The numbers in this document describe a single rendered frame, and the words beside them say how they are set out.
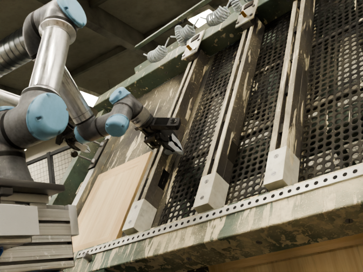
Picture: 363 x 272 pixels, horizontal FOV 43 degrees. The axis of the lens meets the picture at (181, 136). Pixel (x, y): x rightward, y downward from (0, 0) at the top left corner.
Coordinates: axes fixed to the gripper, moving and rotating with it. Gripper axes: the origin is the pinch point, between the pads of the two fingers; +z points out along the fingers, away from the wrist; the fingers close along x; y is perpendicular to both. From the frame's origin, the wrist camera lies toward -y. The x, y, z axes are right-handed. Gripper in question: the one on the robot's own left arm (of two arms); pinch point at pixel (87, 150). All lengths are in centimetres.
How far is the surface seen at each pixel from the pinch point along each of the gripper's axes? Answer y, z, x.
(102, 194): 13.8, 10.5, -23.9
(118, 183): 23.6, 10.5, -21.0
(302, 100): 115, 10, -19
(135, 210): 54, 5, -49
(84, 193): -0.8, 9.3, -19.7
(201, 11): -96, 85, 352
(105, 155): -0.8, 10.3, 6.3
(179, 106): 56, 5, 7
